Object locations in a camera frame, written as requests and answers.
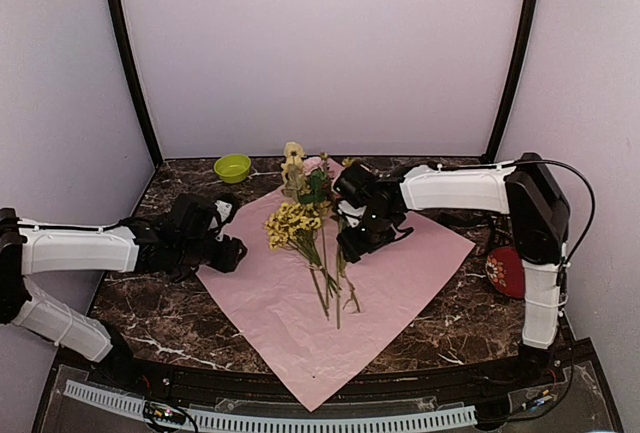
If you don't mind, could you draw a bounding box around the pink rose stem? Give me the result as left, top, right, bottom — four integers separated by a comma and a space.
299, 155, 340, 314

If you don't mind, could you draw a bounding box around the pink carnation stem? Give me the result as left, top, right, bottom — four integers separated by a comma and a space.
342, 157, 362, 172

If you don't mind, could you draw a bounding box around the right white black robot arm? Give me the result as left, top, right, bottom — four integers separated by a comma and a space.
333, 153, 585, 387

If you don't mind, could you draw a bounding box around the red floral pouch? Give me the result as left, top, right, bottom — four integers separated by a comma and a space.
485, 246, 525, 300

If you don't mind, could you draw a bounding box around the left black frame post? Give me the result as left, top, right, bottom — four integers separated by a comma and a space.
107, 0, 164, 169

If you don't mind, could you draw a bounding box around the small yellow flower bunch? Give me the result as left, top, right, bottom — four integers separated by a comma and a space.
264, 202, 334, 319

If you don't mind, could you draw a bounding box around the right black frame post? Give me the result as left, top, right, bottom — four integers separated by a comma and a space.
480, 0, 537, 163

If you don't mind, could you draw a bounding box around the green plastic bowl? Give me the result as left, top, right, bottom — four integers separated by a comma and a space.
213, 154, 252, 184

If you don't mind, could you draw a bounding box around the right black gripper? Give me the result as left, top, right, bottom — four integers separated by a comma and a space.
338, 207, 398, 262

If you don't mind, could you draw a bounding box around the pink purple wrapping paper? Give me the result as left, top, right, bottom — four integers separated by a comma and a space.
194, 160, 476, 413

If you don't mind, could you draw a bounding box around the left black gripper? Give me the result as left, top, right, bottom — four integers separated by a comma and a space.
177, 235, 247, 274

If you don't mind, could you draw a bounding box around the pale yellow flower stem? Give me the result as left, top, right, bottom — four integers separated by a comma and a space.
281, 142, 361, 324

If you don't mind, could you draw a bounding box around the black front rail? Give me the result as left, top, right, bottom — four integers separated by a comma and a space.
54, 342, 591, 404

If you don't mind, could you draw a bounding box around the white slotted cable duct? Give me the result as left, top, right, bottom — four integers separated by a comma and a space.
63, 380, 477, 433

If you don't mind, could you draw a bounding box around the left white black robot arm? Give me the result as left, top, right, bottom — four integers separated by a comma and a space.
1, 194, 247, 389

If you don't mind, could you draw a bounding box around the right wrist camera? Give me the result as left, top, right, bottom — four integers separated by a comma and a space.
337, 199, 366, 227

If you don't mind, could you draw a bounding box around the black frame post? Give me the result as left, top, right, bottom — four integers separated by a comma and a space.
107, 0, 164, 169
480, 0, 537, 163

